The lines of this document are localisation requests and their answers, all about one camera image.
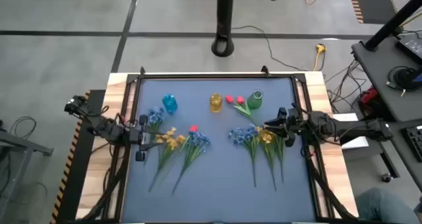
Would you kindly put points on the dark grey side desk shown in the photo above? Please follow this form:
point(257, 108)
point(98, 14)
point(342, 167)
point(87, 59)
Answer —
point(379, 66)

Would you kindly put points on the black caster wheel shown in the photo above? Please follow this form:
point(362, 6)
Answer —
point(386, 178)

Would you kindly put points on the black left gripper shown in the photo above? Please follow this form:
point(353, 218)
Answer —
point(138, 136)

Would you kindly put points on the black camera stand pole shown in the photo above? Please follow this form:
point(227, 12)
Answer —
point(224, 19)

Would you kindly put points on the red power strip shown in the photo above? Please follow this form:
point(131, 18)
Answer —
point(369, 95)

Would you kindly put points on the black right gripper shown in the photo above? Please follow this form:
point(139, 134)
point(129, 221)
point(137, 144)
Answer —
point(290, 125)

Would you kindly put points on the grey metal stand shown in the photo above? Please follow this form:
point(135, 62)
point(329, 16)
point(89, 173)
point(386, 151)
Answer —
point(23, 146)

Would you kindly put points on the blue table mat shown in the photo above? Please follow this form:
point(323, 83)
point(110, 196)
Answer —
point(217, 191)

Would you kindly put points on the black laptop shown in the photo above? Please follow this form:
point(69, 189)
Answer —
point(412, 47)

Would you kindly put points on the yellow glass vase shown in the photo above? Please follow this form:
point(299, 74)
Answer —
point(216, 103)

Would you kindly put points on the white board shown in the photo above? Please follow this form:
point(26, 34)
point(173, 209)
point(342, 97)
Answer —
point(354, 144)

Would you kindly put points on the person's leg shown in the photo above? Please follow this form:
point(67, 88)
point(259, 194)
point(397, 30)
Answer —
point(382, 207)

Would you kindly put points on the blue glass vase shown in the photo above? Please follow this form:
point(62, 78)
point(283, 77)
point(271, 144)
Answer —
point(169, 103)

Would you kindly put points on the black keyboard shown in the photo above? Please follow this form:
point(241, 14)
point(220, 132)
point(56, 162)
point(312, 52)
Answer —
point(413, 141)

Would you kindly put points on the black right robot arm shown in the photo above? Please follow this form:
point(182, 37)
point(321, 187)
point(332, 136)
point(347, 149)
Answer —
point(349, 128)

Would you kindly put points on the slanted black pole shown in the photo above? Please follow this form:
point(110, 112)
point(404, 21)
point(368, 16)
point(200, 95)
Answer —
point(392, 23)

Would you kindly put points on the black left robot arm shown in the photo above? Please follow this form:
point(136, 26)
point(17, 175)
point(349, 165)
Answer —
point(108, 130)

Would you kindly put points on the black mat striped edge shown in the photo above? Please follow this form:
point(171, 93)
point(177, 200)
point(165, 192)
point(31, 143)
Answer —
point(82, 171)
point(372, 3)

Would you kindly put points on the yellow artificial flower bunch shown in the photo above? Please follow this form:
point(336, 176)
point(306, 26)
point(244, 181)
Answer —
point(281, 158)
point(266, 137)
point(171, 141)

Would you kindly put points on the blue artificial flower bunch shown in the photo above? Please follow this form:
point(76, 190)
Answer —
point(242, 135)
point(198, 141)
point(155, 116)

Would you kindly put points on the green glass vase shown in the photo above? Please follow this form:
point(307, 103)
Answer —
point(254, 100)

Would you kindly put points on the black table frame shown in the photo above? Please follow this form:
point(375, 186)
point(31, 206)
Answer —
point(155, 76)

